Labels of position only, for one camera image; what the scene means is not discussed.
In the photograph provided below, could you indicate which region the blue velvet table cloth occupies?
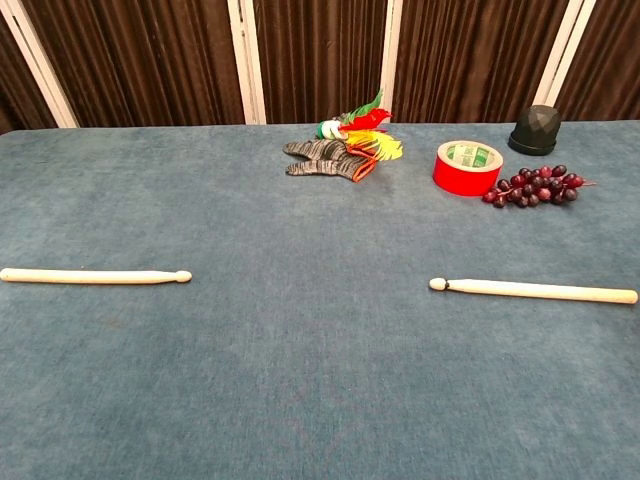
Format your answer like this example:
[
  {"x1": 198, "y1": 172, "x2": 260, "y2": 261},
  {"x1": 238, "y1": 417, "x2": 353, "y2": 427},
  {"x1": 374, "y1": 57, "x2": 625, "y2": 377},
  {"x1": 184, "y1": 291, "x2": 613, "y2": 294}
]
[{"x1": 0, "y1": 119, "x2": 640, "y2": 480}]

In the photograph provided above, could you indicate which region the purple grape bunch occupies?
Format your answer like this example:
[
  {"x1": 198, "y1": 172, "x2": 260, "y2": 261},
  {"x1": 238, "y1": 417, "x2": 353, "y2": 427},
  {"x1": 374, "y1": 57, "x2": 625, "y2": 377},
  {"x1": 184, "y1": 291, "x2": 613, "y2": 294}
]
[{"x1": 481, "y1": 164, "x2": 597, "y2": 210}]

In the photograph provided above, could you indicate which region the colourful feather shuttlecock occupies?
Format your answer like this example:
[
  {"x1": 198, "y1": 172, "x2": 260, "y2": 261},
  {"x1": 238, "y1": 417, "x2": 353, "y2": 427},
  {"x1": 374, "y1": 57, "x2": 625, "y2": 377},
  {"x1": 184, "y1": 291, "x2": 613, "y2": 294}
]
[{"x1": 316, "y1": 88, "x2": 404, "y2": 164}]

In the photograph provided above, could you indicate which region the grey striped glove orange cuff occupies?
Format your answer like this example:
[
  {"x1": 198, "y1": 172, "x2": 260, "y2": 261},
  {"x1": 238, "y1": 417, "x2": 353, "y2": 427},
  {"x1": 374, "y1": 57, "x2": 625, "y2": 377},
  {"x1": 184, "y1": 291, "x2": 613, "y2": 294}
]
[{"x1": 282, "y1": 138, "x2": 377, "y2": 184}]

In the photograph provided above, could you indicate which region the red tape roll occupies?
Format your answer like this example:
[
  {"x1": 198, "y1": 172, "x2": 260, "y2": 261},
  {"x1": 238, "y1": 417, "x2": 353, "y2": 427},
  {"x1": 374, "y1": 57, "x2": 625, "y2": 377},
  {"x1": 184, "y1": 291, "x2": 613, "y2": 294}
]
[{"x1": 431, "y1": 140, "x2": 505, "y2": 198}]

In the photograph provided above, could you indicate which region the black faceted cup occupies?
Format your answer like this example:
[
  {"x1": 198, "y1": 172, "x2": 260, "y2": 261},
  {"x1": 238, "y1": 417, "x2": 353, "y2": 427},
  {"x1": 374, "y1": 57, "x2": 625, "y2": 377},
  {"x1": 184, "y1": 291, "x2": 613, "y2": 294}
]
[{"x1": 507, "y1": 104, "x2": 562, "y2": 156}]

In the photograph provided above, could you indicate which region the plain wooden drumstick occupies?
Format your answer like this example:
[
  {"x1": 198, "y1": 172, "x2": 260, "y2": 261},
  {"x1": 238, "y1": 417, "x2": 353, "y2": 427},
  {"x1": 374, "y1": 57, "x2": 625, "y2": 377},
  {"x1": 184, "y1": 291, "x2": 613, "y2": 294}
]
[{"x1": 0, "y1": 267, "x2": 193, "y2": 286}]

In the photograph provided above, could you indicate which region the wooden drumstick dark neck ring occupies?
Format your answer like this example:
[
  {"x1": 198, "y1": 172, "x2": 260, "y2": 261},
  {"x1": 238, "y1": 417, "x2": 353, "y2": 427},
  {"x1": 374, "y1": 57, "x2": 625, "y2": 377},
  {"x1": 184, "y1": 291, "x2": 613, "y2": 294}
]
[{"x1": 428, "y1": 277, "x2": 640, "y2": 305}]

